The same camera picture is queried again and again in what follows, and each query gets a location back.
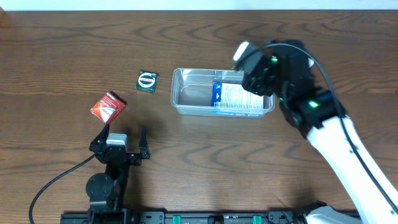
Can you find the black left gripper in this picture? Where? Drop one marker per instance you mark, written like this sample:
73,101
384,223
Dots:
119,156

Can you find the green Zam-Buk box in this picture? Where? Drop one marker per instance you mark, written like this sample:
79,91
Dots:
147,81

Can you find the red Panadol box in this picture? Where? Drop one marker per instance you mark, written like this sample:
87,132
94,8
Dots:
108,107

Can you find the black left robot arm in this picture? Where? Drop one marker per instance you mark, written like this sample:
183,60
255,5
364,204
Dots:
106,189

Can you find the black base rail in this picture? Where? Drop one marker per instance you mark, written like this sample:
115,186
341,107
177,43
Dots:
186,217

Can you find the clear plastic container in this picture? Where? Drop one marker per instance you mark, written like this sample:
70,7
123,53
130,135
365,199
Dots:
192,90

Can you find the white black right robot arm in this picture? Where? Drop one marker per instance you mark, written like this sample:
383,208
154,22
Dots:
308,101

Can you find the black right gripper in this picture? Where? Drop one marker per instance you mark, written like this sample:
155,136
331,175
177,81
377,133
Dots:
257,84

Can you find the blue medicine packet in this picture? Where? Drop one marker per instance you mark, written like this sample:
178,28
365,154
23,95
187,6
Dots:
228,95

